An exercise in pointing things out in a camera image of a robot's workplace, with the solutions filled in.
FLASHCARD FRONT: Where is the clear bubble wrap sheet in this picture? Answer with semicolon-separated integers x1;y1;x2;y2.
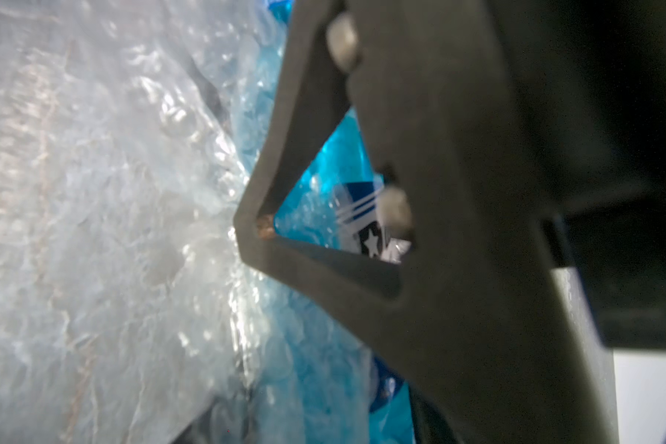
0;1;370;443

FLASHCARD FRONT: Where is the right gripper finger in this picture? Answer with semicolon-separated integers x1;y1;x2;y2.
232;0;623;444

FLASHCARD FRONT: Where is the blue glass bottle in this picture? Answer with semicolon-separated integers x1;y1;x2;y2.
234;1;416;443

